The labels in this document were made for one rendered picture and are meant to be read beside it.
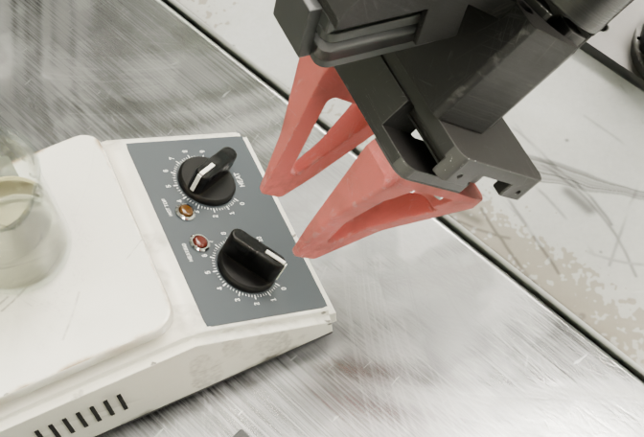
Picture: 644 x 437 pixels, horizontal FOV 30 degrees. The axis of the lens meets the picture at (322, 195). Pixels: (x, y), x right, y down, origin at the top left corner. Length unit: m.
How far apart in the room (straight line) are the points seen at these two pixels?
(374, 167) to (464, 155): 0.04
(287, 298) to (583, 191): 0.19
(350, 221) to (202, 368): 0.13
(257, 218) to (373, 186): 0.18
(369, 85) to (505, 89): 0.05
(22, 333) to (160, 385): 0.08
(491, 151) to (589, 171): 0.24
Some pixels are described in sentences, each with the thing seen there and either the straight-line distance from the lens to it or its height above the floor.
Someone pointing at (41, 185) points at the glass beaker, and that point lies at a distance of 0.54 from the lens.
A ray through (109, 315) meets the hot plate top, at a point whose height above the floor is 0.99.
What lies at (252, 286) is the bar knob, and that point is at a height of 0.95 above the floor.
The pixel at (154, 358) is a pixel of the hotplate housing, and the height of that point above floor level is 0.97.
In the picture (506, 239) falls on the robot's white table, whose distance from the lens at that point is 0.68.
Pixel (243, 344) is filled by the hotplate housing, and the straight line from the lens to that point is 0.60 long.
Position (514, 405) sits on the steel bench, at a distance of 0.64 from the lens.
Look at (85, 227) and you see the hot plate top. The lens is 0.60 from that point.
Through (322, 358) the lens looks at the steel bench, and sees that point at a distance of 0.64.
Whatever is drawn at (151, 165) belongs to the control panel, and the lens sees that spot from 0.64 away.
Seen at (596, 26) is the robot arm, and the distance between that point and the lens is 0.47.
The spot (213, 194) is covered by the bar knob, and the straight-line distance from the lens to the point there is 0.63.
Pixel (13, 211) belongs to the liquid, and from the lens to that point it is 0.57.
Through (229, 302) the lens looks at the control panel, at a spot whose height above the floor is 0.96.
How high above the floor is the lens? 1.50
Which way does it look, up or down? 60 degrees down
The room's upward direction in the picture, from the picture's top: 6 degrees counter-clockwise
